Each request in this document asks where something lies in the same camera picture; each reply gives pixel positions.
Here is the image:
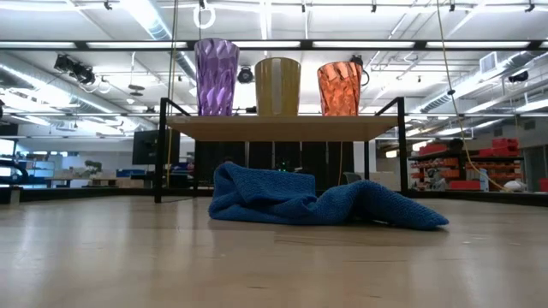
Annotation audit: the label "white mug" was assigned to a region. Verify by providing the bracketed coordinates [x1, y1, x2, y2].
[254, 56, 302, 117]

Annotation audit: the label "purple ball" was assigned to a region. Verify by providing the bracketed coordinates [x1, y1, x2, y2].
[194, 38, 241, 117]

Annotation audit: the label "blue microfibre cloth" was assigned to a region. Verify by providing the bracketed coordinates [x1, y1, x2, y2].
[208, 161, 450, 232]

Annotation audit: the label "black monitor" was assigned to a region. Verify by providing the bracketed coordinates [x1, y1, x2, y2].
[131, 129, 181, 166]

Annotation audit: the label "rack with red bins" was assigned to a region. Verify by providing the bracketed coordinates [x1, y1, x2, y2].
[408, 136, 526, 193]

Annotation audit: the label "small green plant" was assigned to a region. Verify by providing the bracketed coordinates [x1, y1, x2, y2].
[83, 160, 104, 177]

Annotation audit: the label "black ceiling spotlights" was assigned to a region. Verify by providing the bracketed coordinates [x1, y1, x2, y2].
[53, 54, 97, 86]

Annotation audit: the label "wooden shelf with black frame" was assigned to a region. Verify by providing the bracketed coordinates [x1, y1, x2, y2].
[153, 97, 408, 204]

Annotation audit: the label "black overhead frame bar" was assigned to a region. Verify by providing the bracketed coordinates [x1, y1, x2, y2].
[0, 39, 548, 52]

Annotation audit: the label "white ring light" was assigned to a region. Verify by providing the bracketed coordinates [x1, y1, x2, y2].
[192, 3, 217, 30]

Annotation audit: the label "yellow hanging cord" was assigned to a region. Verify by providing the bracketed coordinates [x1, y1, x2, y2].
[435, 0, 513, 193]

